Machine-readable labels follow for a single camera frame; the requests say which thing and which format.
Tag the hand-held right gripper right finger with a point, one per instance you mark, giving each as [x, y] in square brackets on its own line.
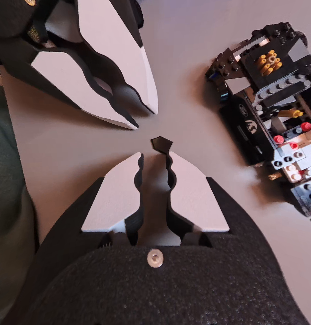
[198, 200]

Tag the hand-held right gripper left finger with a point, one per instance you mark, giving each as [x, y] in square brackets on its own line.
[112, 200]

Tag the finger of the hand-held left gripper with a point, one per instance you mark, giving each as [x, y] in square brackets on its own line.
[120, 45]
[74, 86]

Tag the black angled lego plate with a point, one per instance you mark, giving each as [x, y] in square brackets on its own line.
[161, 144]

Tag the lego car model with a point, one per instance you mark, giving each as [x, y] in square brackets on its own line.
[277, 111]

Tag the person's green garment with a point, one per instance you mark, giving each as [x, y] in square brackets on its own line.
[11, 213]

